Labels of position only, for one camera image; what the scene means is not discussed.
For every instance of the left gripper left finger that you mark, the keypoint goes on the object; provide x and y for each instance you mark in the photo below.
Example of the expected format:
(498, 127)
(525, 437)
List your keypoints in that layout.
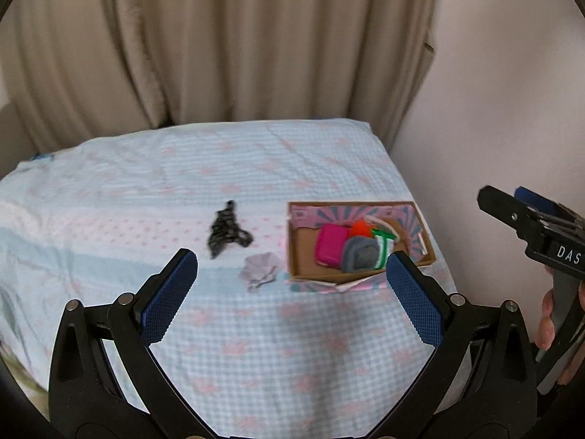
(160, 297)

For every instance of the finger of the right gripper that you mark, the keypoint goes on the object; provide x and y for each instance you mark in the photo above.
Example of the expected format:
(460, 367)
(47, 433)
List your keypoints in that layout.
(523, 219)
(543, 204)

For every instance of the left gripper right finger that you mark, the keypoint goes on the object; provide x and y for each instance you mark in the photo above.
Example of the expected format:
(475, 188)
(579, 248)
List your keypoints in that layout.
(421, 297)

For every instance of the grey sock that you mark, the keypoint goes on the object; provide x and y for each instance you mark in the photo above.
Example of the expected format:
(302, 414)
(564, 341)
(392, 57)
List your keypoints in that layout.
(360, 254)

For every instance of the magenta soft pouch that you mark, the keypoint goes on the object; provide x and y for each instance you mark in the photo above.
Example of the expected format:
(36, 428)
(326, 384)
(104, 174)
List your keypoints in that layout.
(329, 245)

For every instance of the person's right hand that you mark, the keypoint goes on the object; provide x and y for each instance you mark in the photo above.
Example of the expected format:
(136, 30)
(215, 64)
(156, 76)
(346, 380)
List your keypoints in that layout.
(544, 336)

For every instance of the orange pompom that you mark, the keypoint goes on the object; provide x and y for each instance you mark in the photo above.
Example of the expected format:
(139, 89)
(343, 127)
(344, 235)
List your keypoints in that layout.
(361, 228)

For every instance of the black patterned cloth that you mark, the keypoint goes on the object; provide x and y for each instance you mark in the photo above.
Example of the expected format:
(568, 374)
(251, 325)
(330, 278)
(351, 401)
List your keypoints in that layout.
(226, 230)

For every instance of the blue checked bed sheet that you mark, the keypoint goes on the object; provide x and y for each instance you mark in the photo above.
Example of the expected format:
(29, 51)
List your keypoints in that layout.
(97, 220)

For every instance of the light grey crumpled cloth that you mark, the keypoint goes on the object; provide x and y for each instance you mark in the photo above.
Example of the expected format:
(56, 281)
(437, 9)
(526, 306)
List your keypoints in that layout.
(261, 269)

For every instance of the cardboard box with pink pattern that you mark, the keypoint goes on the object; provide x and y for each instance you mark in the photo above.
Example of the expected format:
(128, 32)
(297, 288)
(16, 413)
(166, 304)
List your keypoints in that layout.
(306, 218)

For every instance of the beige curtain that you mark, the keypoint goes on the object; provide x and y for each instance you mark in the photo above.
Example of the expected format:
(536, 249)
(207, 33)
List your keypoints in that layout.
(81, 69)

